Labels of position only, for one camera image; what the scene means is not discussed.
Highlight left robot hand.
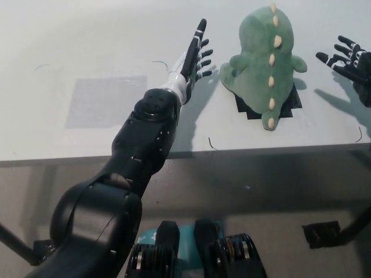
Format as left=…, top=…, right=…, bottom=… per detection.
left=167, top=19, right=219, bottom=105

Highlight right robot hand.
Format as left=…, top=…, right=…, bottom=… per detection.
left=315, top=35, right=371, bottom=108

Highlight green plush dinosaur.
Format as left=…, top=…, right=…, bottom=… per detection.
left=219, top=2, right=308, bottom=131

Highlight black tape patch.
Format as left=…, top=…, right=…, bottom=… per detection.
left=234, top=82, right=303, bottom=121

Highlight grey tape patch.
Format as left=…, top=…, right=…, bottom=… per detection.
left=65, top=75, right=148, bottom=129

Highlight black table leg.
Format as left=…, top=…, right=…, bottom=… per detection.
left=0, top=222, right=40, bottom=266
left=340, top=199, right=371, bottom=247

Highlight robot torso black teal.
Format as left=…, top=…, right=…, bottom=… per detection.
left=127, top=219, right=267, bottom=278

